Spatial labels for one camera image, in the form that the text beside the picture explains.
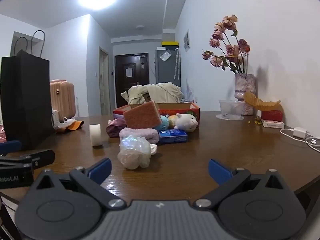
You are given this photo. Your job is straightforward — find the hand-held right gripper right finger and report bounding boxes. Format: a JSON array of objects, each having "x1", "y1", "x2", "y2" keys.
[{"x1": 195, "y1": 159, "x2": 290, "y2": 209}]

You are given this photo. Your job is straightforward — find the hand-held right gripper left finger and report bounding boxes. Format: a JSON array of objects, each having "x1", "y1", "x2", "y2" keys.
[{"x1": 30, "y1": 158, "x2": 127, "y2": 209}]

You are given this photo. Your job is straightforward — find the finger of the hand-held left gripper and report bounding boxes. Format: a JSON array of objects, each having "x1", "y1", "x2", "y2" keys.
[
  {"x1": 0, "y1": 149, "x2": 55, "y2": 168},
  {"x1": 0, "y1": 140, "x2": 22, "y2": 155}
]

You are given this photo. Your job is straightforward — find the iridescent plastic bag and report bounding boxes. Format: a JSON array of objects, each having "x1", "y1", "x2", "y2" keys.
[{"x1": 117, "y1": 134, "x2": 152, "y2": 170}]

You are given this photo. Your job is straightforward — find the purple satin cloth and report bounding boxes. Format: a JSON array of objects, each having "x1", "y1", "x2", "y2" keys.
[{"x1": 106, "y1": 118, "x2": 128, "y2": 138}]

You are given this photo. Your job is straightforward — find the fluffy pink lavender towel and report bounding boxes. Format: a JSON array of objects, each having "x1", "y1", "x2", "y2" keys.
[{"x1": 119, "y1": 127, "x2": 160, "y2": 146}]

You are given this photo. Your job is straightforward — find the orange sponge block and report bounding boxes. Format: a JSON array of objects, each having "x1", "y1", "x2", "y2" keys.
[{"x1": 123, "y1": 101, "x2": 162, "y2": 129}]

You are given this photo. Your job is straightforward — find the red cardboard box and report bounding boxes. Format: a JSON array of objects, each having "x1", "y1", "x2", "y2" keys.
[{"x1": 113, "y1": 102, "x2": 200, "y2": 128}]

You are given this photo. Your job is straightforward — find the white power adapter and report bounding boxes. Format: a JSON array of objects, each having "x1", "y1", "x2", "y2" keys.
[{"x1": 52, "y1": 110, "x2": 61, "y2": 128}]

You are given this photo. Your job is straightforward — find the black paper bag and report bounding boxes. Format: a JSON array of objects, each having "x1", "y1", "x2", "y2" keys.
[{"x1": 0, "y1": 30, "x2": 54, "y2": 150}]

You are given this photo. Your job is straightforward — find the orange cloth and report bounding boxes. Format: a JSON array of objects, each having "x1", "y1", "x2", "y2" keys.
[{"x1": 56, "y1": 121, "x2": 85, "y2": 132}]

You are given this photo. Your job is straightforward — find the blue tissue packet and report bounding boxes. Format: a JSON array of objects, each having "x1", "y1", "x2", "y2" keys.
[{"x1": 158, "y1": 129, "x2": 188, "y2": 144}]

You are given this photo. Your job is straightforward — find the yellow and white plush toy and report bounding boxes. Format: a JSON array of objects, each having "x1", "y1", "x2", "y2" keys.
[{"x1": 168, "y1": 113, "x2": 198, "y2": 132}]

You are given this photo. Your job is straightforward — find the clear plastic cup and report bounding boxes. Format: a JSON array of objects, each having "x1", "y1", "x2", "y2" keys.
[{"x1": 216, "y1": 99, "x2": 245, "y2": 121}]

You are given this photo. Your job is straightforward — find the pink ribbed suitcase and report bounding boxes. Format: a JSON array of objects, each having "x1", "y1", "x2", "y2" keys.
[{"x1": 49, "y1": 79, "x2": 76, "y2": 122}]

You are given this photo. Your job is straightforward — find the flat white and red box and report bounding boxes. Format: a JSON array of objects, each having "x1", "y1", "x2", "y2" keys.
[{"x1": 261, "y1": 120, "x2": 285, "y2": 128}]

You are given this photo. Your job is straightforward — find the light blue plush toy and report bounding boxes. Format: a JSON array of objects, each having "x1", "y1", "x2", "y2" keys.
[{"x1": 157, "y1": 115, "x2": 171, "y2": 131}]

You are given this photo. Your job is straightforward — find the small red box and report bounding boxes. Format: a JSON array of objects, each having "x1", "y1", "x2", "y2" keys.
[{"x1": 261, "y1": 109, "x2": 283, "y2": 122}]

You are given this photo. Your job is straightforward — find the yellow honeycomb paper fan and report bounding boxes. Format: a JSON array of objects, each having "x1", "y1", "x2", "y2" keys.
[{"x1": 244, "y1": 91, "x2": 282, "y2": 111}]

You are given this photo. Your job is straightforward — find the brown cardboard box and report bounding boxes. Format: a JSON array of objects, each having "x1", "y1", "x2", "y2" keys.
[{"x1": 130, "y1": 93, "x2": 152, "y2": 105}]

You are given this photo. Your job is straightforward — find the pink mottled vase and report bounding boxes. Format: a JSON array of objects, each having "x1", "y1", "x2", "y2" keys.
[{"x1": 234, "y1": 73, "x2": 256, "y2": 116}]

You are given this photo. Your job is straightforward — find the light interior door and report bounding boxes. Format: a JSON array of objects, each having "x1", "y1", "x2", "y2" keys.
[{"x1": 99, "y1": 47, "x2": 111, "y2": 116}]

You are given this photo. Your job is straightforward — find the dark entrance door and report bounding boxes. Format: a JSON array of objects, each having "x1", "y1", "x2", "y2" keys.
[{"x1": 114, "y1": 53, "x2": 150, "y2": 108}]

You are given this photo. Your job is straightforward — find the beige jacket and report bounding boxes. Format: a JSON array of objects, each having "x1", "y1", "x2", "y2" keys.
[{"x1": 121, "y1": 82, "x2": 184, "y2": 105}]

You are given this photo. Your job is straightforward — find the white folded umbrella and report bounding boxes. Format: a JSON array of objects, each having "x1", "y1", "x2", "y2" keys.
[{"x1": 175, "y1": 48, "x2": 181, "y2": 80}]

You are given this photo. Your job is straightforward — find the grey refrigerator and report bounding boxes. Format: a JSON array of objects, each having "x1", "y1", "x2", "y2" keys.
[{"x1": 154, "y1": 49, "x2": 181, "y2": 87}]

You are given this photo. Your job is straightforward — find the dried pink flowers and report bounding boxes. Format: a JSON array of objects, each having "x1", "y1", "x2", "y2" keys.
[{"x1": 202, "y1": 14, "x2": 251, "y2": 75}]

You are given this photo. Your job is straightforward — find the yellow and black box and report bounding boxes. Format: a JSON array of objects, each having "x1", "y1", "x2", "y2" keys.
[{"x1": 161, "y1": 41, "x2": 179, "y2": 51}]

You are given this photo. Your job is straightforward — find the white charger cable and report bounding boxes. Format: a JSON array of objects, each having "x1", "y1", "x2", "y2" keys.
[{"x1": 280, "y1": 128, "x2": 320, "y2": 153}]

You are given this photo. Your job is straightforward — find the wall stickers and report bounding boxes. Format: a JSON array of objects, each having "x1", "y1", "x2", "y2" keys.
[{"x1": 186, "y1": 79, "x2": 199, "y2": 103}]

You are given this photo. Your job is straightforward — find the white wall charger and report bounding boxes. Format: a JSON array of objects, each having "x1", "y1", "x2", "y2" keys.
[{"x1": 293, "y1": 127, "x2": 311, "y2": 139}]

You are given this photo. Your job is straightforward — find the wall picture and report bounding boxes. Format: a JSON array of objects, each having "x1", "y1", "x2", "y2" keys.
[{"x1": 184, "y1": 29, "x2": 191, "y2": 52}]

